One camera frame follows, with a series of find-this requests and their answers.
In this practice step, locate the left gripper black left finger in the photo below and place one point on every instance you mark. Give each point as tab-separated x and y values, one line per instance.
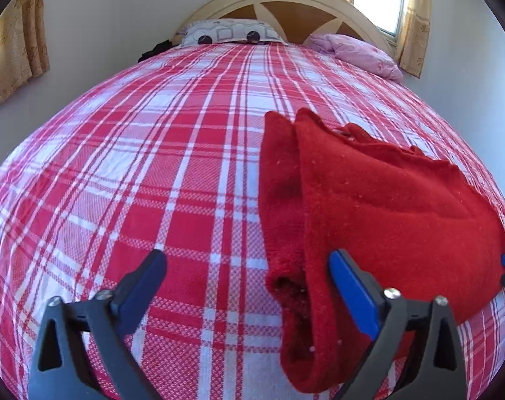
60	367

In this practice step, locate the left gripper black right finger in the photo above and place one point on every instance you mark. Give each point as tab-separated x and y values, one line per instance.
434	367

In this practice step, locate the red knit sweater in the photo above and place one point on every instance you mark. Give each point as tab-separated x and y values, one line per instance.
412	222

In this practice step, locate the red white plaid bedspread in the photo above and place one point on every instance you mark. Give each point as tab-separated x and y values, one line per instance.
166	155

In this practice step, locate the pink pillow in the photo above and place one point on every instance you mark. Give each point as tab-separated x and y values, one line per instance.
361	54

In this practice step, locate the dark cloth beside pillow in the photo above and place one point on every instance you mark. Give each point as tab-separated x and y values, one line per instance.
156	50

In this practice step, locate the cream wooden headboard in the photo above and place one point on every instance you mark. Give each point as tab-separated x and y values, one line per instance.
295	20

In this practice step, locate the grey patterned pillow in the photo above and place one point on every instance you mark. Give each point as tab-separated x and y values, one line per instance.
227	30

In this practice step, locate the beige curtain left wall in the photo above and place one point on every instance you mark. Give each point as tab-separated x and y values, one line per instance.
23	45

